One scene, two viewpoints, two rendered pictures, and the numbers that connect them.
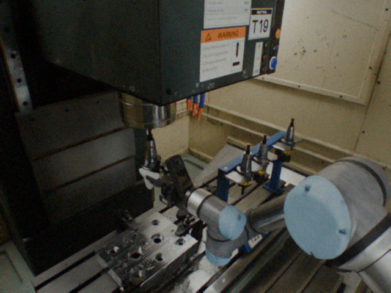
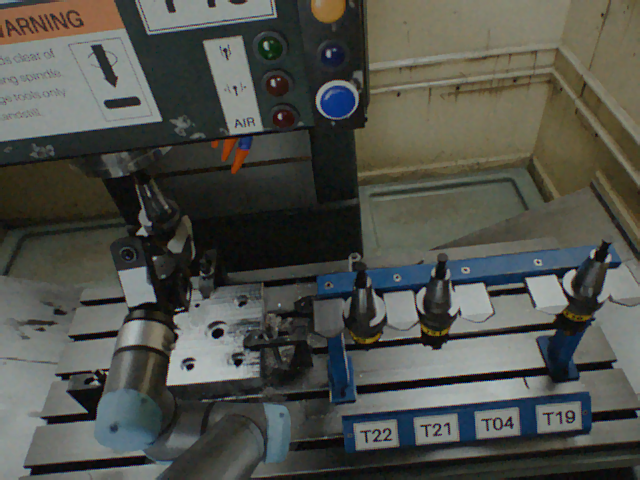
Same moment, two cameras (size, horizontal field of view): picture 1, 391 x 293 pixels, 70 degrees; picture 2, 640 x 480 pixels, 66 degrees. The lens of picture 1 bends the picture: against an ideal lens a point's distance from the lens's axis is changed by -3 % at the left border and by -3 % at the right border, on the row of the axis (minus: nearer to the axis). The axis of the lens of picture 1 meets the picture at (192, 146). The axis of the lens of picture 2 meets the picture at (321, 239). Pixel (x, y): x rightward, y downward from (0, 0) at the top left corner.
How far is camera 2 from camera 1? 0.76 m
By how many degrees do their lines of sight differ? 43
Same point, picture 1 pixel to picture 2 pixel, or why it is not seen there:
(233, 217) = (104, 419)
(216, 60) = (23, 95)
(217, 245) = not seen: hidden behind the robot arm
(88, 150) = not seen: hidden behind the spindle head
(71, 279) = (114, 316)
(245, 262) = (326, 465)
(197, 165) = (523, 200)
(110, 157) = (254, 151)
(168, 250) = (207, 361)
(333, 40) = not seen: outside the picture
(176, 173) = (121, 273)
